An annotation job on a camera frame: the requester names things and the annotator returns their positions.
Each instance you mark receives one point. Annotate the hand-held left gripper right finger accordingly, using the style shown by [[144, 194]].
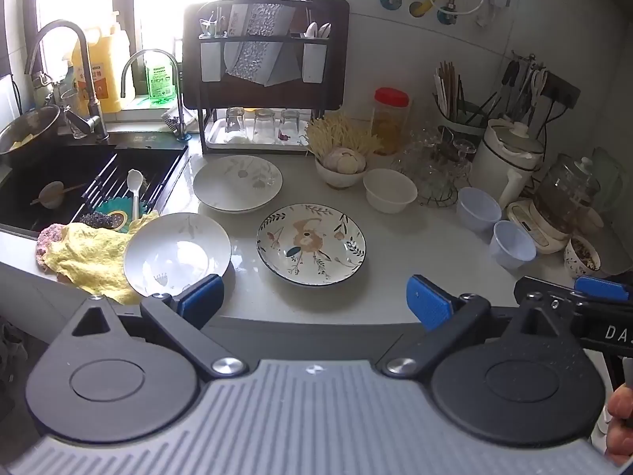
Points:
[[428, 307]]

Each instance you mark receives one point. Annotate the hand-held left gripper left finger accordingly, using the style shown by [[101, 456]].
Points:
[[200, 302]]

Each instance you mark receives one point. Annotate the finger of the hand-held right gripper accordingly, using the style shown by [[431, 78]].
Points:
[[601, 289]]

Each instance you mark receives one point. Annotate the white plate sparse leaf print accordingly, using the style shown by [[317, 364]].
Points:
[[173, 252]]

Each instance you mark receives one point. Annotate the pale blue bowl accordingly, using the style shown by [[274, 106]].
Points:
[[512, 247], [477, 208]]

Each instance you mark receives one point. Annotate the white plate dense leaf print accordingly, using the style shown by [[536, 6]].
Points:
[[232, 188]]

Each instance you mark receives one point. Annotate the floral plate dark rim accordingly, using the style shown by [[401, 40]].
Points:
[[311, 245]]

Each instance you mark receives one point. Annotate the person's right hand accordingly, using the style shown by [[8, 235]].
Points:
[[623, 420]]

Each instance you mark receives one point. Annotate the small bowl of tea leaves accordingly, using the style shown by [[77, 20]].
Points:
[[581, 257]]

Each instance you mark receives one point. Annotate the glass health kettle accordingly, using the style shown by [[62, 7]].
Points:
[[564, 198]]

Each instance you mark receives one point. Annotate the pale green electric kettle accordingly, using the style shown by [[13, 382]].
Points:
[[611, 178]]

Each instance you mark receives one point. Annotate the yellow dishcloth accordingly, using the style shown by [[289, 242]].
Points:
[[89, 257]]

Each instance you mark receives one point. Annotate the roll-up sink drying rack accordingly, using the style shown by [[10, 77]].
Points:
[[163, 178]]

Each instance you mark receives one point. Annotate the teal scrubbing mat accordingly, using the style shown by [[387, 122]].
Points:
[[106, 208]]

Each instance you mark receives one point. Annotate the steel wool scourer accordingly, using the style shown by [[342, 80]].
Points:
[[94, 220]]

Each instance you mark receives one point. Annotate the white electric cooking pot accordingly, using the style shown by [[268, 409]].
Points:
[[494, 168]]

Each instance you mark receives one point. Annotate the white bowl holding onion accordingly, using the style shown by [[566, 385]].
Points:
[[336, 179]]

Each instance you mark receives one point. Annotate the white drip tray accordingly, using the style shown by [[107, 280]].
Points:
[[217, 142]]

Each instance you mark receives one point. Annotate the pink dishcloth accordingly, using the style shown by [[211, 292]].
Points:
[[44, 242]]

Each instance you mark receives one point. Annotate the clear drinking glass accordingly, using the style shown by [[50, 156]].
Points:
[[290, 123], [264, 126], [236, 121]]

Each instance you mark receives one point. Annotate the green white utensil holder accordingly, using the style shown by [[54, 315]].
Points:
[[465, 126]]

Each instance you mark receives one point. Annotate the clear jar red lid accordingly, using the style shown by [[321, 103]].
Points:
[[390, 123]]

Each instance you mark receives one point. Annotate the black kitchen sink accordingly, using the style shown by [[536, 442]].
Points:
[[74, 163]]

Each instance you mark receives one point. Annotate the black metal dish rack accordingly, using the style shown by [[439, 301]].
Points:
[[202, 106]]

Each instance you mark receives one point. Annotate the small chrome faucet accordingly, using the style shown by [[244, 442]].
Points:
[[179, 89]]

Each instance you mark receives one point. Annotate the bundle of chopsticks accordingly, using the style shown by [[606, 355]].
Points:
[[447, 84]]

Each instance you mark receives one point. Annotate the green liquid bottle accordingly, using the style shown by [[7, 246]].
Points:
[[160, 81]]

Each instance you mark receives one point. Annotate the hanging kitchen utensils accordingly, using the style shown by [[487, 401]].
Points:
[[509, 84]]

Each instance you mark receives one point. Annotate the stainless steel pot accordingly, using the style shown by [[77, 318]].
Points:
[[29, 128]]

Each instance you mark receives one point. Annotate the plain grey cleaver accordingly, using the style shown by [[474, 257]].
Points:
[[287, 68]]

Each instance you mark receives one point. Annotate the yellow detergent bottle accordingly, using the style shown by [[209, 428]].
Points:
[[106, 69]]

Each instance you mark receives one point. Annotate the patterned steel cleaver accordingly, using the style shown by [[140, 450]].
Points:
[[257, 44]]

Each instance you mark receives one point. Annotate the tall grey kitchen faucet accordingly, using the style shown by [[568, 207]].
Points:
[[86, 59]]

